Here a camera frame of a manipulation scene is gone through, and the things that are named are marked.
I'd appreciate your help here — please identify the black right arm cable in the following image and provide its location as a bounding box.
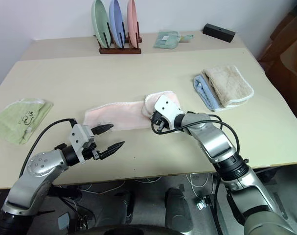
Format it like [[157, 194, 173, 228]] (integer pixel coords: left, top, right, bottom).
[[150, 114, 241, 232]]

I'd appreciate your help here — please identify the blue plate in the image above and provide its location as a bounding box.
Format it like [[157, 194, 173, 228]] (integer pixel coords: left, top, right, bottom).
[[109, 0, 126, 48]]

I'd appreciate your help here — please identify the teal folded cloth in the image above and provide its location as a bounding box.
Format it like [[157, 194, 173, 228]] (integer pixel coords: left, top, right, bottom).
[[153, 31, 181, 50]]

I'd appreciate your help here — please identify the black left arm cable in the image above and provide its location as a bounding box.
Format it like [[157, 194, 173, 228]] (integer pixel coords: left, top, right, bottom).
[[18, 118, 78, 177]]

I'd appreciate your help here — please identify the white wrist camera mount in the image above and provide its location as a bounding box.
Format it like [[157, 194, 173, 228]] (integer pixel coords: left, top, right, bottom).
[[154, 95, 184, 130], [68, 124, 95, 165]]

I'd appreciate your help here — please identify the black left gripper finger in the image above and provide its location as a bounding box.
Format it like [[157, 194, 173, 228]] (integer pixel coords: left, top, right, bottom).
[[91, 124, 114, 136], [98, 141, 125, 160]]

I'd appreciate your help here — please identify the dark wooden plate rack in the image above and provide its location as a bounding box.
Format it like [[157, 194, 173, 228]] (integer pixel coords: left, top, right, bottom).
[[93, 21, 142, 55]]

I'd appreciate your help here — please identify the white floor cable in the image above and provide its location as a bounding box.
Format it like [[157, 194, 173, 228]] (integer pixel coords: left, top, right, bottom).
[[186, 172, 214, 197]]

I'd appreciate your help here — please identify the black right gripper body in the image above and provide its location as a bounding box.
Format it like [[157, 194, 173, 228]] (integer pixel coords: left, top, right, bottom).
[[150, 111, 170, 132]]

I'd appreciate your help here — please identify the beige folded towel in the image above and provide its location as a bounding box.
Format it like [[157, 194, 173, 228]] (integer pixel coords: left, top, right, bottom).
[[202, 64, 255, 110]]

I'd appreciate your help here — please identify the dark rounded robot foot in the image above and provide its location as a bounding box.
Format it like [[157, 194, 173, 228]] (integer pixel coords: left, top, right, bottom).
[[113, 190, 136, 225], [164, 188, 193, 233]]

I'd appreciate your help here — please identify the brown wooden furniture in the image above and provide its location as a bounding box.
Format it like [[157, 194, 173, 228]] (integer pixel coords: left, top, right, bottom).
[[256, 0, 297, 170]]

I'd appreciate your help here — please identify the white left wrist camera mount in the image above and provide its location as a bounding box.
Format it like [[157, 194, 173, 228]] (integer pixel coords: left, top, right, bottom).
[[68, 124, 95, 165]]

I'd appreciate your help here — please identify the small green cloth piece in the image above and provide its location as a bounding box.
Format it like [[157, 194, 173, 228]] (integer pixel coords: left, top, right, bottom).
[[178, 34, 195, 43]]

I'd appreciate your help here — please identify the green plate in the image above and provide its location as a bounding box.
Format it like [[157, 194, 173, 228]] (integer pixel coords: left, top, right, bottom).
[[91, 0, 113, 49]]

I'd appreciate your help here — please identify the green printed towel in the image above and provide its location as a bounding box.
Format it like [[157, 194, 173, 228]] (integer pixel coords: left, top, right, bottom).
[[0, 97, 54, 146]]

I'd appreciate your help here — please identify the black rectangular box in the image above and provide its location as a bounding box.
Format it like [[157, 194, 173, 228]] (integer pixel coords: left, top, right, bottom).
[[203, 23, 237, 44]]

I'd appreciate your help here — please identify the pink towel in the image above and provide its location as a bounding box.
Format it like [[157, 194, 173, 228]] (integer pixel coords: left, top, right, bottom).
[[82, 91, 182, 131]]

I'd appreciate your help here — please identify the dark rounded robot body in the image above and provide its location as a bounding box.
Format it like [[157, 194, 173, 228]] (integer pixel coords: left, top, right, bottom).
[[81, 223, 181, 235]]

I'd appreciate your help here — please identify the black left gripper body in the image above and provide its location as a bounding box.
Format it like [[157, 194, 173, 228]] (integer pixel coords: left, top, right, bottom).
[[82, 127, 102, 162]]

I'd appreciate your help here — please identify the pink plate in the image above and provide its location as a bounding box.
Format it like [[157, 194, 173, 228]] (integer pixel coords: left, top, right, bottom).
[[126, 0, 139, 47]]

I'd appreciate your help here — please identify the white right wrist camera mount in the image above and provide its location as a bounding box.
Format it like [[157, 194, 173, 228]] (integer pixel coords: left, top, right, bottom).
[[154, 95, 184, 130]]

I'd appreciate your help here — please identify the blue folded towel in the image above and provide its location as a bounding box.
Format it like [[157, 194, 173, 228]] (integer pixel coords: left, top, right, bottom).
[[193, 74, 223, 113]]

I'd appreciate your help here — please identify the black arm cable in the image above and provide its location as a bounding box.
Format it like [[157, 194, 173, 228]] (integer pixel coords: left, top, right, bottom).
[[18, 118, 78, 177], [150, 114, 241, 232]]

